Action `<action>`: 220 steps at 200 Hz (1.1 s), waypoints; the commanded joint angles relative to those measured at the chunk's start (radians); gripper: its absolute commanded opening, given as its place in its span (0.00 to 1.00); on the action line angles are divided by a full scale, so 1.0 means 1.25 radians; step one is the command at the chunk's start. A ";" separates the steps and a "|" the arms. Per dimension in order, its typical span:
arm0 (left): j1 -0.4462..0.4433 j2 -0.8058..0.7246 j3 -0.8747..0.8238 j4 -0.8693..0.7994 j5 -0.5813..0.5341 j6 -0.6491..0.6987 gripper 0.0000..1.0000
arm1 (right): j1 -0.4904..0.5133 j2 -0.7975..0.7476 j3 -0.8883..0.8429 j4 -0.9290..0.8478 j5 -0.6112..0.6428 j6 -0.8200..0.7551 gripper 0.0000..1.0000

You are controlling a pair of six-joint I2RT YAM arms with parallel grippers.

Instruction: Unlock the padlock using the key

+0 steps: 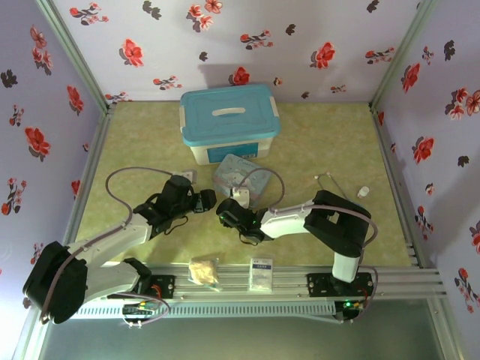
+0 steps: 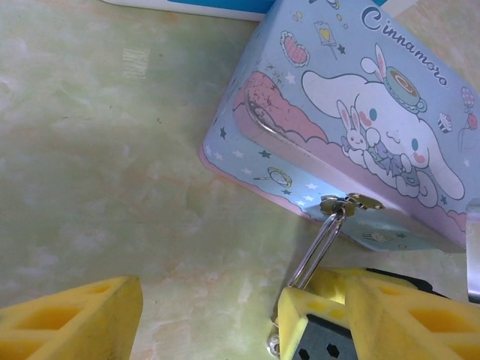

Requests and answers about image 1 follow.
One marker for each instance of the blue lidded storage box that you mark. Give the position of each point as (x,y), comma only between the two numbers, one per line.
(228,120)

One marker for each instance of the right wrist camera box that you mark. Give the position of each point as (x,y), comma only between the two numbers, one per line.
(240,197)

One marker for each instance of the small white bottle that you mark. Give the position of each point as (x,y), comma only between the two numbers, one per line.
(362,192)

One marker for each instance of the aluminium table side rail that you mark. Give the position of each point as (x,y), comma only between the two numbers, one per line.
(98,142)
(382,142)

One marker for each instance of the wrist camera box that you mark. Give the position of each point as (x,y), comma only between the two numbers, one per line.
(240,197)
(185,175)

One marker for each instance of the aluminium frame rail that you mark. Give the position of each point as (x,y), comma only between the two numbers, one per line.
(232,279)

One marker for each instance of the clear plastic bag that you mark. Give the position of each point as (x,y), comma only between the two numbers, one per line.
(203,273)

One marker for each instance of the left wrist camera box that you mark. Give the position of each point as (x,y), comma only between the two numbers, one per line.
(185,175)

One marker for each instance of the small controller board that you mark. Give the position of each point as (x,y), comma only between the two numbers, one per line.
(350,305)
(138,310)

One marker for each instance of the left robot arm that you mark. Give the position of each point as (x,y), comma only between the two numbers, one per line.
(105,243)

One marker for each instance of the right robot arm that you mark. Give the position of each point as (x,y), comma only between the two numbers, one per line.
(337,225)

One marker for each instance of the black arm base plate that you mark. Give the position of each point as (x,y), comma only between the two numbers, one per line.
(165,287)
(318,283)

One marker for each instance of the aluminium corner post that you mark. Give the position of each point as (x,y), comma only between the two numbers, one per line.
(405,52)
(71,52)

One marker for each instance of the white paper packet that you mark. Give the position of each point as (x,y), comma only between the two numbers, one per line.
(261,275)

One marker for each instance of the blue tube stethoscope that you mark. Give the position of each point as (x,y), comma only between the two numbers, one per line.
(328,173)

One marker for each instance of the cartoon tin box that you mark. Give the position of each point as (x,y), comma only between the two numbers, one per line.
(232,174)

